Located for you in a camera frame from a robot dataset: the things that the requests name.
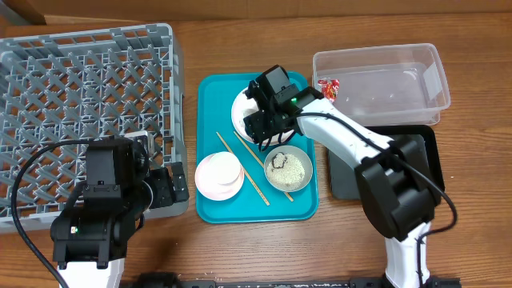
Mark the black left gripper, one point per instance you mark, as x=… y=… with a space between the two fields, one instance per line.
x=169 y=186

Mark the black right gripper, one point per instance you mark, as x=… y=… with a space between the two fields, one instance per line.
x=258 y=134

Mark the grey metal bowl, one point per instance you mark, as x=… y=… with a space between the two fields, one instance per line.
x=301 y=155

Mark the white small cup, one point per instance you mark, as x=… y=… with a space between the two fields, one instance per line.
x=224 y=167

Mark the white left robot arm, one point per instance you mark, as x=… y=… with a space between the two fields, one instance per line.
x=91 y=234

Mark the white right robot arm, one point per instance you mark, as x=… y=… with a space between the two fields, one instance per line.
x=392 y=175

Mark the grey plastic dishwasher rack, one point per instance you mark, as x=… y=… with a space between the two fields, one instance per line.
x=60 y=90

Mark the clear plastic waste bin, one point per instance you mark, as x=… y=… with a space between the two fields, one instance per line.
x=386 y=85

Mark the large white round plate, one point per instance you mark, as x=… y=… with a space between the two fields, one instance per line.
x=243 y=107

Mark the pile of white rice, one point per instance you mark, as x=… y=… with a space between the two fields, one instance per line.
x=285 y=171

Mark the left wooden chopstick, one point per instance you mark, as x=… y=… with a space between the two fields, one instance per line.
x=244 y=172

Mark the red snack wrapper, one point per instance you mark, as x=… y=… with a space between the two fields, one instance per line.
x=329 y=87

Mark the teal plastic serving tray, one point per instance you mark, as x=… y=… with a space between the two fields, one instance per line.
x=257 y=200

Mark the black rectangular tray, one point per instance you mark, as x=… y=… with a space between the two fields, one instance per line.
x=342 y=180

